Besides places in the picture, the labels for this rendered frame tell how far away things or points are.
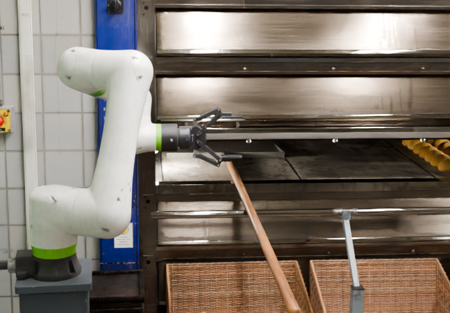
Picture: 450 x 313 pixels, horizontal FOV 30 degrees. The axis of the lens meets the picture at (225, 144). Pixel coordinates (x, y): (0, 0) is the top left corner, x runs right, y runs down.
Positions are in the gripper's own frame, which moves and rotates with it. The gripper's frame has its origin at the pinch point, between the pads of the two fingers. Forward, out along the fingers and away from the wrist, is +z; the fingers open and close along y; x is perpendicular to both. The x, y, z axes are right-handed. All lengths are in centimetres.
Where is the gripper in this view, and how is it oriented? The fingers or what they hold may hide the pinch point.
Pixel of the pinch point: (238, 137)
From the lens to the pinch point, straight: 281.3
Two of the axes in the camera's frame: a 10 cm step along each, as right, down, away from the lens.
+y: -0.1, 9.8, 2.1
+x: 0.9, 2.1, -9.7
